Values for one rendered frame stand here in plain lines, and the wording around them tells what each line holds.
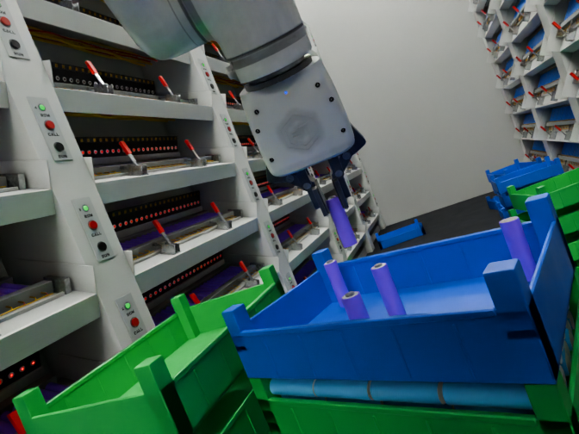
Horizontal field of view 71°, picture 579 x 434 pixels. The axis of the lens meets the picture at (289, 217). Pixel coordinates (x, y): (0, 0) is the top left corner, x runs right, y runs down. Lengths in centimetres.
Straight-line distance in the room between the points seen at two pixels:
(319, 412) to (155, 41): 38
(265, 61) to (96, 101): 65
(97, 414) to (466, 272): 42
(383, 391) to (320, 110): 27
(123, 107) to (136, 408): 77
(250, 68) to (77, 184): 52
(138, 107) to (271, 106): 71
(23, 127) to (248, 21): 54
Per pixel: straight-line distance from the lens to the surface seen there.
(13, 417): 74
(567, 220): 143
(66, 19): 110
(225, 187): 140
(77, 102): 97
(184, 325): 74
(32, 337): 73
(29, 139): 84
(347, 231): 50
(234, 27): 40
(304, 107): 42
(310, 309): 56
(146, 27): 42
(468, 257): 51
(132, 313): 84
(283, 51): 40
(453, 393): 36
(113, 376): 63
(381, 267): 44
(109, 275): 83
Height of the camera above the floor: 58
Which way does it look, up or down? 3 degrees down
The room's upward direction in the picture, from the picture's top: 22 degrees counter-clockwise
